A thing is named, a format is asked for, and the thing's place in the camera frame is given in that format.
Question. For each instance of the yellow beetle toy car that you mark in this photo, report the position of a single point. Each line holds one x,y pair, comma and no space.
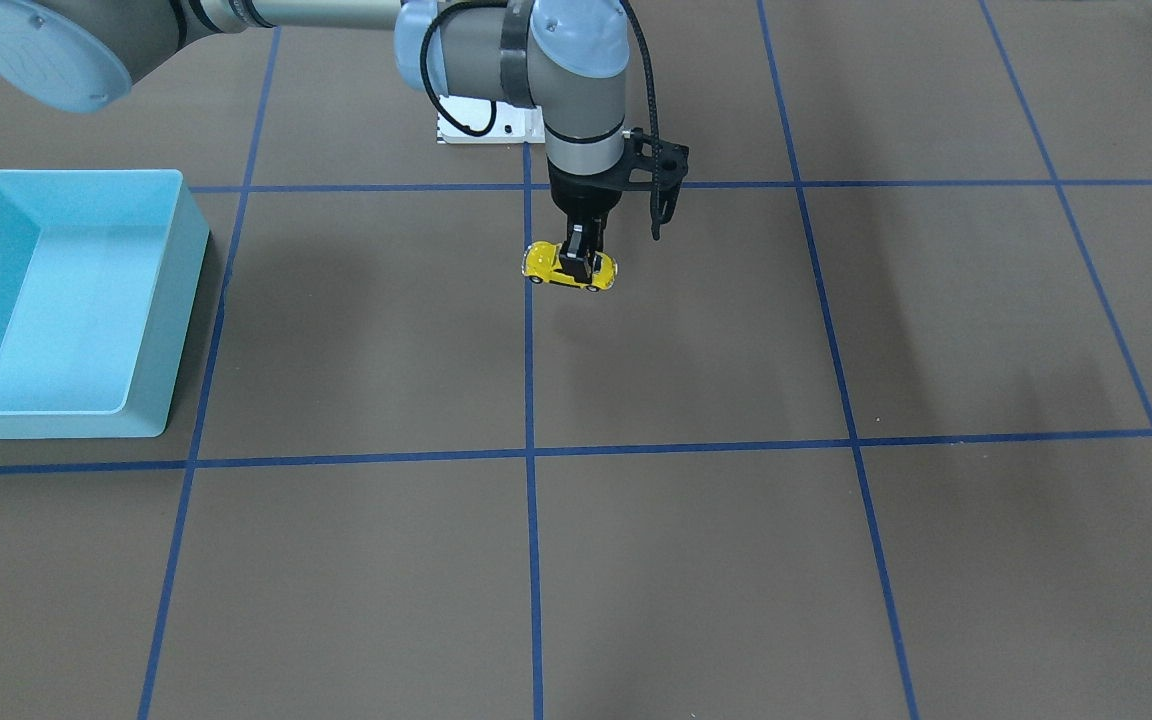
541,265

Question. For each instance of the light blue plastic bin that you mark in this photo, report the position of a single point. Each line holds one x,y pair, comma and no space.
99,271

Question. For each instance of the white camera stand post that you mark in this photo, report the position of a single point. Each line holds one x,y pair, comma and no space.
501,123

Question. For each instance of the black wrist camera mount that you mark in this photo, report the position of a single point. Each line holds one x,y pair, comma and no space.
659,168

